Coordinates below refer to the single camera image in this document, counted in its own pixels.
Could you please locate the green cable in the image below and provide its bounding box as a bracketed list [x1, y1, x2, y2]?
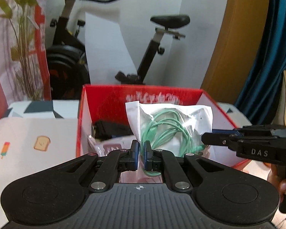
[124, 101, 215, 178]

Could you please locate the red cardboard box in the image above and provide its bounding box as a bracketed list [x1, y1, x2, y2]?
[76, 85, 248, 170]

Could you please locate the person right hand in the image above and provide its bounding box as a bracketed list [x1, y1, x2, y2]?
[267, 164, 286, 202]

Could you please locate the teal curtain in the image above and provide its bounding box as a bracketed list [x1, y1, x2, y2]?
[235, 0, 286, 125]

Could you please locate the black exercise bike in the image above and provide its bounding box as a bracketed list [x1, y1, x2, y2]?
[46, 0, 190, 100]

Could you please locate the pink printed backdrop cloth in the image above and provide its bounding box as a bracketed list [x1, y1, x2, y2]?
[0, 0, 51, 119]

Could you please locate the wooden door frame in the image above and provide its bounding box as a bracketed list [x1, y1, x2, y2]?
[201, 0, 269, 104]

